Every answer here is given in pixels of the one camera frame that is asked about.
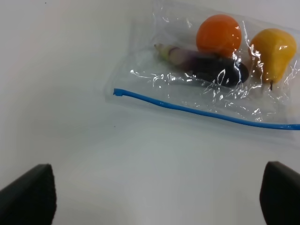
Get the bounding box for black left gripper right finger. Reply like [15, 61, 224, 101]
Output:
[259, 161, 300, 225]

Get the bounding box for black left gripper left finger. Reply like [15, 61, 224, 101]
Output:
[0, 164, 57, 225]

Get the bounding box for clear blue-zip plastic bag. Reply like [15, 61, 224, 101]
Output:
[106, 0, 300, 130]

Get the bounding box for purple eggplant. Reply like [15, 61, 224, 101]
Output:
[154, 44, 249, 87]

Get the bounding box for yellow pear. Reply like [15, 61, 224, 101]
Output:
[248, 28, 297, 90]

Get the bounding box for orange fruit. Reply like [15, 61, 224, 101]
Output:
[195, 15, 241, 57]

